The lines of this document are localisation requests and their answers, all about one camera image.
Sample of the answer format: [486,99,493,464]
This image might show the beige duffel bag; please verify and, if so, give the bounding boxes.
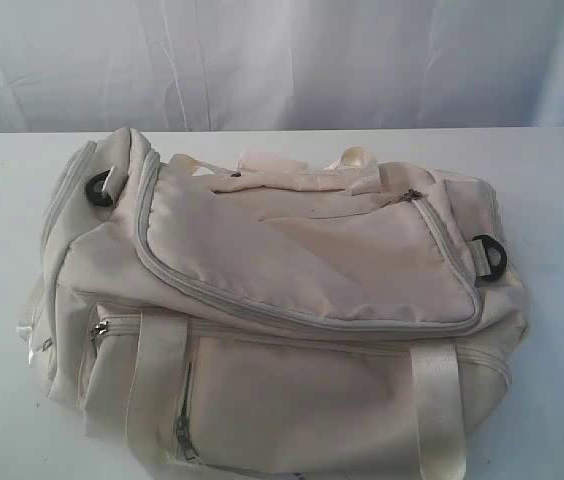
[18,128,528,479]

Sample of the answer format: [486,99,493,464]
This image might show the white backdrop curtain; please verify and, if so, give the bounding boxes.
[0,1,564,132]

